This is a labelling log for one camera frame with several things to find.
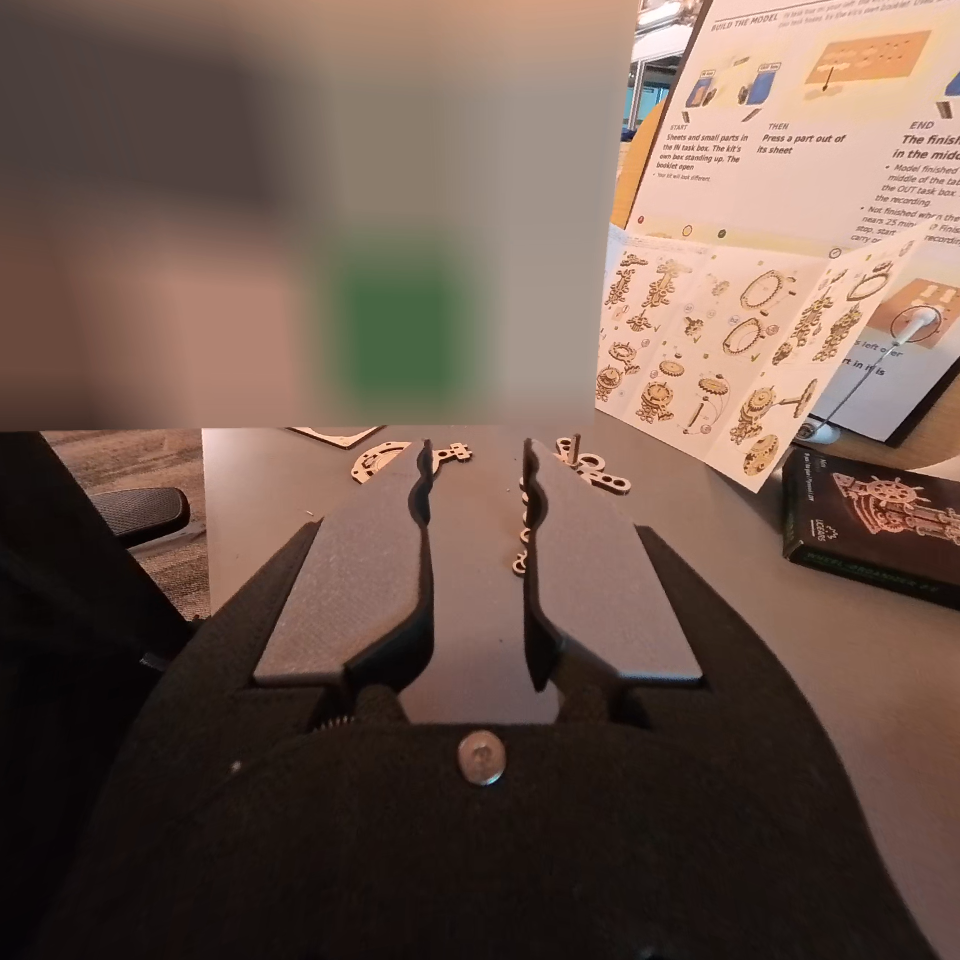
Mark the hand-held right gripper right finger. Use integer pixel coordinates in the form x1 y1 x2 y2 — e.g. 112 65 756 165
519 437 706 693

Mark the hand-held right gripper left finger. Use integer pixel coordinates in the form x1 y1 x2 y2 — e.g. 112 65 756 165
252 437 438 691

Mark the round wooden disc part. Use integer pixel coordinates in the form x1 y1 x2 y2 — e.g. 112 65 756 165
350 441 474 487

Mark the black model kit box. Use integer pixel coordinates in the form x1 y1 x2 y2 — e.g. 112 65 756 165
781 447 960 586

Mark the black chair armrest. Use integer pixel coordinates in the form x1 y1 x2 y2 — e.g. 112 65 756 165
90 487 190 558

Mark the open instruction booklet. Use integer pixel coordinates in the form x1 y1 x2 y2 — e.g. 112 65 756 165
597 225 925 494

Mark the task instruction board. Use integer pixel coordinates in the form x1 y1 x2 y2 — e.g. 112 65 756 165
609 0 960 445

